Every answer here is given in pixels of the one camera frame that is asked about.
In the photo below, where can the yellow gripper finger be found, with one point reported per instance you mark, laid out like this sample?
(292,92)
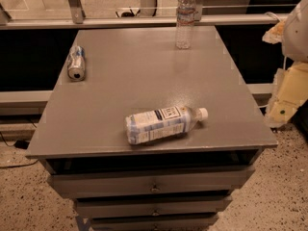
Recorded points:
(275,33)
(290,92)

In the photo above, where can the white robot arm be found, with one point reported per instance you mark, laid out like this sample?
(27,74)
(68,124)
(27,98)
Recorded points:
(295,35)

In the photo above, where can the lying white labelled bottle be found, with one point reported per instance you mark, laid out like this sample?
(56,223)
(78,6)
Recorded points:
(162,123)

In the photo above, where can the clear upright water bottle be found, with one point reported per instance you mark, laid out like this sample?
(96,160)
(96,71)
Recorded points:
(184,23)

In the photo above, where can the grey drawer cabinet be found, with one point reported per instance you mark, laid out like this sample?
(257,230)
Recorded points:
(179,182)

